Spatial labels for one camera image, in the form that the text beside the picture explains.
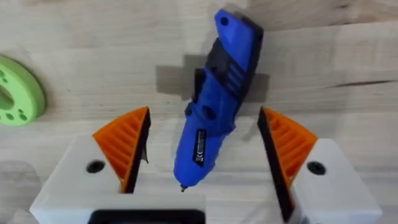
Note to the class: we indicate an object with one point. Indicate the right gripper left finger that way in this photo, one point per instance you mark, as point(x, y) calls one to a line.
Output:
point(93, 174)

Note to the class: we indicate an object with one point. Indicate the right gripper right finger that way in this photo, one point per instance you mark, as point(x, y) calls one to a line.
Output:
point(323, 186)

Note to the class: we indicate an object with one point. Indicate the blue electric screwdriver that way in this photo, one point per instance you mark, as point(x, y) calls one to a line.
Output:
point(217, 102)

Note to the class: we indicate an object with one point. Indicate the green disc with holes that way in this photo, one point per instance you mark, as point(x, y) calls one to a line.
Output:
point(17, 93)

